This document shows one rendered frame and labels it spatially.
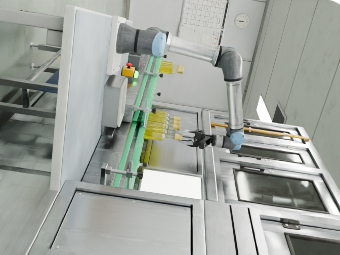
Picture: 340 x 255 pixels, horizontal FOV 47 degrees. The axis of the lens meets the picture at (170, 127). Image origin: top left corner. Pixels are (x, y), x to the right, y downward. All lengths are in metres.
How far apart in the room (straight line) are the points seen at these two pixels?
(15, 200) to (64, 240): 0.23
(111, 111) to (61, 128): 0.71
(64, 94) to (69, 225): 0.40
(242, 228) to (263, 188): 0.99
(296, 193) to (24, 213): 1.56
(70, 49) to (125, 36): 0.73
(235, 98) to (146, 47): 0.52
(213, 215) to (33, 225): 0.57
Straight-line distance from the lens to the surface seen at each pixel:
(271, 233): 1.39
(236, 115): 2.09
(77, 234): 1.23
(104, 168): 1.60
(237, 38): 8.24
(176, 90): 8.52
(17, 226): 1.25
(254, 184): 2.32
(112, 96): 1.95
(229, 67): 2.02
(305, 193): 2.40
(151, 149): 2.35
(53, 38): 1.32
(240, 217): 1.38
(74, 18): 1.26
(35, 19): 1.33
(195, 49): 2.11
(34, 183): 1.42
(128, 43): 1.96
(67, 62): 1.27
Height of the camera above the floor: 1.06
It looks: 1 degrees up
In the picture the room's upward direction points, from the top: 99 degrees clockwise
